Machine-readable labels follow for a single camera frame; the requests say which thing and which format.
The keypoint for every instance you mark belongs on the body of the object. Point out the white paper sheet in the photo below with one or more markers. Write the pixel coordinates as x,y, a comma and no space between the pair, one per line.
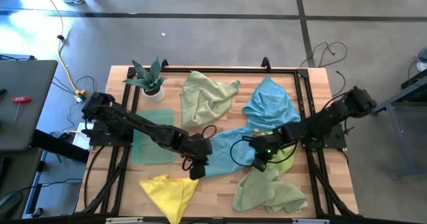
80,137

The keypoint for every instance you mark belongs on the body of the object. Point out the grey metal table frame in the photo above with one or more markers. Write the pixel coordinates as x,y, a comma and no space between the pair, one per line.
400,140

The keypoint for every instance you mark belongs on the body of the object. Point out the black aluminium table frame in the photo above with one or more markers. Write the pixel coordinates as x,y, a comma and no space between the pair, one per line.
233,70

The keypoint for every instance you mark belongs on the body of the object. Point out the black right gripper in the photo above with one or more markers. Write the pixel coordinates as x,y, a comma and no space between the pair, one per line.
265,145

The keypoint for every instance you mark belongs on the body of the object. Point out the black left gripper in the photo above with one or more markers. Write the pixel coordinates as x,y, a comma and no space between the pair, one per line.
198,150

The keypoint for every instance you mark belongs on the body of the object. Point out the snake plant in white pot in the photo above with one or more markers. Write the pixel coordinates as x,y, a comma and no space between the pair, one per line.
150,80

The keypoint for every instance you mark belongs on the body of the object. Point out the lime green microfiber towel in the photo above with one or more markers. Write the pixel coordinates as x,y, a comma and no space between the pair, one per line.
283,160

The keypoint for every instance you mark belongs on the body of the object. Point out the pale green microfiber towel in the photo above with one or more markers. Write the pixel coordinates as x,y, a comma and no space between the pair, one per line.
260,194
203,97

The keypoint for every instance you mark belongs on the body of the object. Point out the sky blue microfiber towel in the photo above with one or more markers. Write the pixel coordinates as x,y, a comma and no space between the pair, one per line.
270,104

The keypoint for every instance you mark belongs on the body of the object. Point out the teal microfiber towel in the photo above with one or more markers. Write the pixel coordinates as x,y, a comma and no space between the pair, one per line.
220,150

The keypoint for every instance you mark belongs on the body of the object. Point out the grey side table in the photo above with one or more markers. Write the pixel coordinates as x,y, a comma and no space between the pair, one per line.
33,124

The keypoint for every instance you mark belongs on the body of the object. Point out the yellow microfiber towel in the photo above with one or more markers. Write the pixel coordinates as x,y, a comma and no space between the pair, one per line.
170,194

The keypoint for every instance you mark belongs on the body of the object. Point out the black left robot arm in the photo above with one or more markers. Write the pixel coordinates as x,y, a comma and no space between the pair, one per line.
140,124

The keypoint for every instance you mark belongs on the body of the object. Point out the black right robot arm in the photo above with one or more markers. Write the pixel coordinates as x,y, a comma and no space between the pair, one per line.
320,120

